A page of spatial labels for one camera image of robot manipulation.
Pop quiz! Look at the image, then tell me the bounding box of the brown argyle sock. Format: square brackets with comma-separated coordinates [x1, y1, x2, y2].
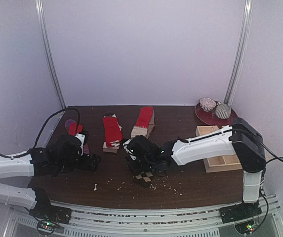
[133, 172, 154, 188]

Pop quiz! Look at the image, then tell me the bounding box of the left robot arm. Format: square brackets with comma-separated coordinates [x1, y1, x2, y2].
[0, 133, 101, 219]

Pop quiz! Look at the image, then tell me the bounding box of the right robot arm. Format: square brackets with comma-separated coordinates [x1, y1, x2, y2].
[122, 118, 266, 218]

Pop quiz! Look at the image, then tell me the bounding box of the purple striped sock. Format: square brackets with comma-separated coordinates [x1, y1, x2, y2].
[64, 119, 90, 154]

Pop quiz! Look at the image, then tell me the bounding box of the red white sock right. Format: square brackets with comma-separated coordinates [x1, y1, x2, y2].
[130, 106, 154, 137]

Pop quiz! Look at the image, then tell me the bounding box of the red sock far left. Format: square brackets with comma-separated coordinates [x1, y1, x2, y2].
[68, 123, 83, 136]

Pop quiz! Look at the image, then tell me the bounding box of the red sock middle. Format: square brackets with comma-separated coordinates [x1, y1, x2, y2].
[103, 116, 123, 148]

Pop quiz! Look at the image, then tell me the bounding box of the red round tray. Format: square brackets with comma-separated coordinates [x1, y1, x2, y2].
[194, 103, 237, 127]

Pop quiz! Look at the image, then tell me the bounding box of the white patterned bowl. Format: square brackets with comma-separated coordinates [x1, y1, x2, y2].
[199, 97, 217, 112]

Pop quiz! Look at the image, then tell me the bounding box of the wooden divided organizer box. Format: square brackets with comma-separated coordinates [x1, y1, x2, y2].
[195, 126, 242, 173]

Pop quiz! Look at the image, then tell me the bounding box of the grey striped cup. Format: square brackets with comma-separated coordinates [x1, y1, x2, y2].
[215, 103, 231, 120]

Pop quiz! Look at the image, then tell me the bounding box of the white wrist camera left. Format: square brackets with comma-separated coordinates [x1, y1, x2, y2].
[76, 133, 87, 146]

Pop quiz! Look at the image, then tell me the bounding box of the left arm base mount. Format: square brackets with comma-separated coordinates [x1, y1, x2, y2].
[29, 201, 72, 224]

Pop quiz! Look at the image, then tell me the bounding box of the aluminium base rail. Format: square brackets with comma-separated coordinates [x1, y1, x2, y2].
[7, 194, 283, 237]

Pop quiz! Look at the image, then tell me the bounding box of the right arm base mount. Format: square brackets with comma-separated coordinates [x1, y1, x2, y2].
[219, 201, 262, 224]

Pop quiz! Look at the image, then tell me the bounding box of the aluminium frame post right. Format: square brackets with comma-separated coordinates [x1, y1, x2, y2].
[224, 0, 253, 106]

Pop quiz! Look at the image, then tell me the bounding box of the aluminium frame post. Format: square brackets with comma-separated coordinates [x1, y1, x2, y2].
[224, 0, 253, 106]
[35, 0, 66, 109]

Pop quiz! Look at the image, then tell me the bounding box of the aluminium frame post left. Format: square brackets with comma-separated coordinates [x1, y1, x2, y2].
[35, 0, 66, 109]

